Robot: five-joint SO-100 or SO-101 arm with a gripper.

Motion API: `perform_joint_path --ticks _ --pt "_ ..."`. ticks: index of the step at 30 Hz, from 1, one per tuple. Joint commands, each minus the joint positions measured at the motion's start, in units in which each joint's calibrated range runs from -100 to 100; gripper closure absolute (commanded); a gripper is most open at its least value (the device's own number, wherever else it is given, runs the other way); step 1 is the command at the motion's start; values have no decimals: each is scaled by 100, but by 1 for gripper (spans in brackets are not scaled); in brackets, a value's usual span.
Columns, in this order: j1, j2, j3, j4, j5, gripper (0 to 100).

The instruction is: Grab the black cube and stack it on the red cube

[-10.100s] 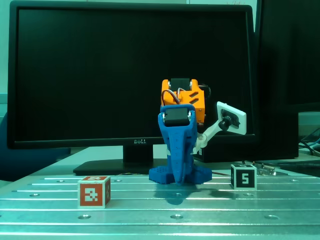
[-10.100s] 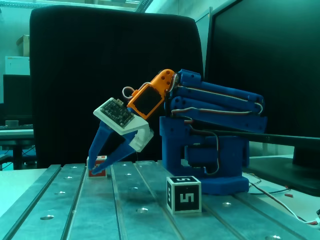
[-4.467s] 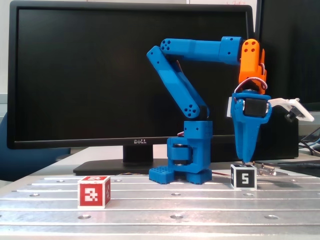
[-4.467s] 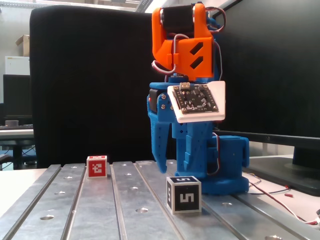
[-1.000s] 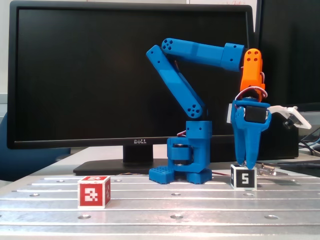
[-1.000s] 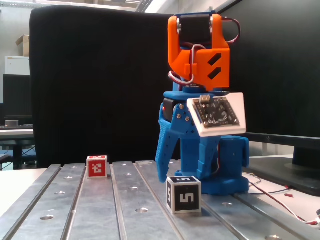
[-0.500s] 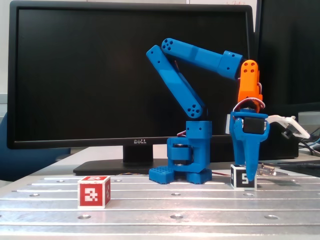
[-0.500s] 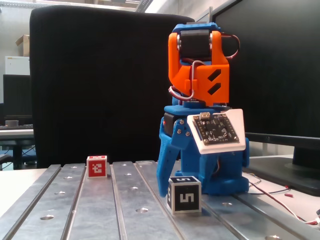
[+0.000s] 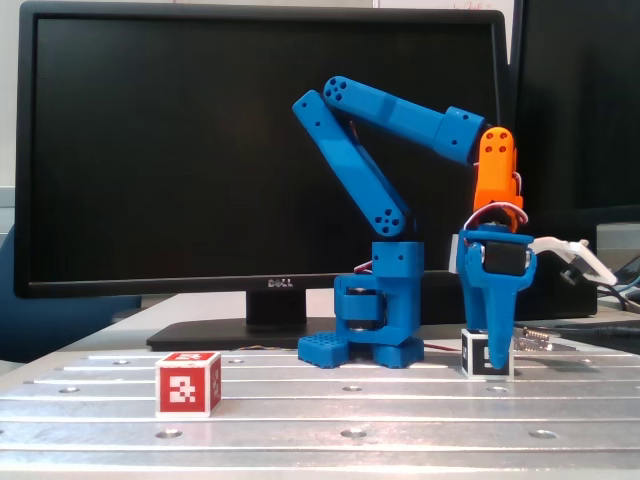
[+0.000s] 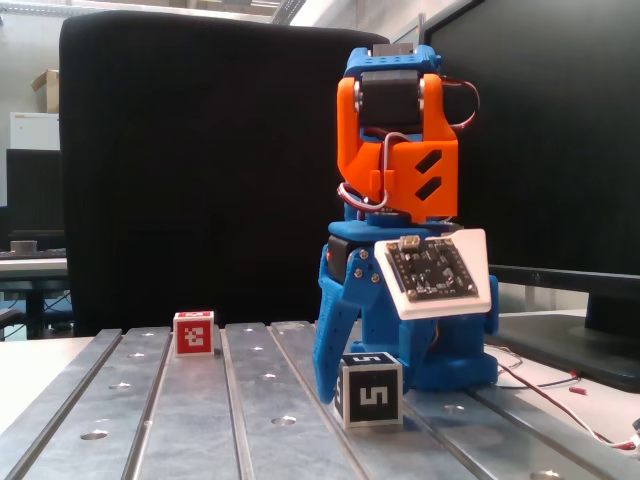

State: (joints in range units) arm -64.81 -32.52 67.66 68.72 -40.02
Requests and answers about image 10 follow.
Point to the black Dell monitor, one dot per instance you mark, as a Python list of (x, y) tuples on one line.
[(550, 150)]

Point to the grey tape roll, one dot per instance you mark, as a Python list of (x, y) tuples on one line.
[(23, 246)]

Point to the black cube with number five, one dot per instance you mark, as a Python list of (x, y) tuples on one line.
[(372, 395)]

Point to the white background desk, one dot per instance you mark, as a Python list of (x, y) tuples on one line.
[(30, 267)]

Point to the red cube with white pattern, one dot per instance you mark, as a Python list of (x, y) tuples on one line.
[(192, 340)]

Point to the blue and orange robot arm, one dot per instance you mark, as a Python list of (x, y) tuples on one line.
[(350, 150)]

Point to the white camera mount with board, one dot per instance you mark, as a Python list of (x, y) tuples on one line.
[(475, 250)]

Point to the dark keyboard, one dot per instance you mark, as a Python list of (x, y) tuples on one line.
[(30, 253)]

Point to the cardboard box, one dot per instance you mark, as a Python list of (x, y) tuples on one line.
[(47, 95)]

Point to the ceiling light fixture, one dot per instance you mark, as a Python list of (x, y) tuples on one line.
[(290, 10)]

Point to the black background monitor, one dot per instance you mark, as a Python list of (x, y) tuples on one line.
[(35, 190)]

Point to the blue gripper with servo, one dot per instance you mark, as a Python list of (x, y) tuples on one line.
[(350, 292)]

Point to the aluminium slotted base plate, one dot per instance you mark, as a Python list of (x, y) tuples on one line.
[(200, 425)]

